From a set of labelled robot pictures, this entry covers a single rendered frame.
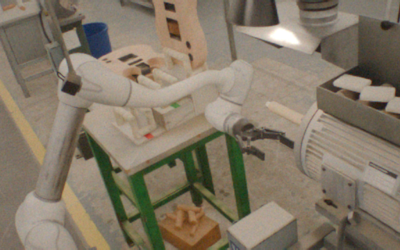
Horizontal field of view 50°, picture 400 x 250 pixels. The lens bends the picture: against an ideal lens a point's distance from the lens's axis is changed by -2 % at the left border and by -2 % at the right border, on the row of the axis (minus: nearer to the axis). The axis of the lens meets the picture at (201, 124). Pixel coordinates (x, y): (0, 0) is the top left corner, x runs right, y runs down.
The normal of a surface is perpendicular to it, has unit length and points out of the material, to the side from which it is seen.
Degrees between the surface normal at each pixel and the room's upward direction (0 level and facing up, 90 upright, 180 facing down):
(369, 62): 90
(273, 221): 0
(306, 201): 0
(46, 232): 6
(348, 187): 90
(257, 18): 69
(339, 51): 90
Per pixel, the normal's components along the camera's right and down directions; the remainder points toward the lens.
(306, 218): -0.17, -0.84
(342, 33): 0.55, 0.36
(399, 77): -0.83, 0.40
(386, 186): -0.80, -0.04
